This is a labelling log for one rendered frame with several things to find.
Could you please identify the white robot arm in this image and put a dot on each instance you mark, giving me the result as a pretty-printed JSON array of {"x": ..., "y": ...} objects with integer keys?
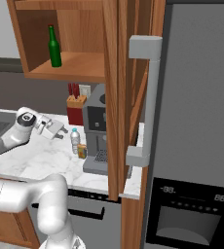
[{"x": 50, "y": 201}]

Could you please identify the white wall outlet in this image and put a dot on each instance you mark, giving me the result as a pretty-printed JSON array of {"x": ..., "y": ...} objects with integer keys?
[{"x": 85, "y": 91}]

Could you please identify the grey dishwasher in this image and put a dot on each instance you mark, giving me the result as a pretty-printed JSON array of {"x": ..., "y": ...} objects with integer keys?
[{"x": 94, "y": 230}]

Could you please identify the wooden cabinet door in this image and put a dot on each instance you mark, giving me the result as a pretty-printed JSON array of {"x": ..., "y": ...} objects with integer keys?
[
  {"x": 111, "y": 97},
  {"x": 133, "y": 97}
]

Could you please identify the grey coffee machine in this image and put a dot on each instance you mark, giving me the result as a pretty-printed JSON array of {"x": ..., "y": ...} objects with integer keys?
[{"x": 96, "y": 129}]

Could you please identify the wooden side panel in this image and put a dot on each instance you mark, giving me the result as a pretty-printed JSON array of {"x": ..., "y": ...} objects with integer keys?
[{"x": 133, "y": 223}]

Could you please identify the clear water bottle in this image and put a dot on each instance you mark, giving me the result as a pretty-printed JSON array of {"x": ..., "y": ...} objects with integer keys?
[{"x": 75, "y": 139}]

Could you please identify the green glass bottle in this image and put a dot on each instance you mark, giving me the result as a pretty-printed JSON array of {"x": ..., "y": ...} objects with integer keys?
[{"x": 55, "y": 52}]

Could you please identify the open wooden wall cabinet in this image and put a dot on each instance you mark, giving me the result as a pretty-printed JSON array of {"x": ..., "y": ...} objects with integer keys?
[{"x": 81, "y": 61}]

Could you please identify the wooden and red knife block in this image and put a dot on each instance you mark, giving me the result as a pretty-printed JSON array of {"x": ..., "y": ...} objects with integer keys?
[{"x": 75, "y": 112}]

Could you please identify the wooden base cabinet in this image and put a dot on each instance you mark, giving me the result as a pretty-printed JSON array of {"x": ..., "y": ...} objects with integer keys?
[{"x": 7, "y": 227}]

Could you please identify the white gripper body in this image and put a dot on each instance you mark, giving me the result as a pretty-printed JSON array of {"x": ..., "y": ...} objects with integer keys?
[{"x": 53, "y": 128}]

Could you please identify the orange juice carton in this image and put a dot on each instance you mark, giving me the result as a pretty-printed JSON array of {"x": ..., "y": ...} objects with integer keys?
[{"x": 82, "y": 151}]

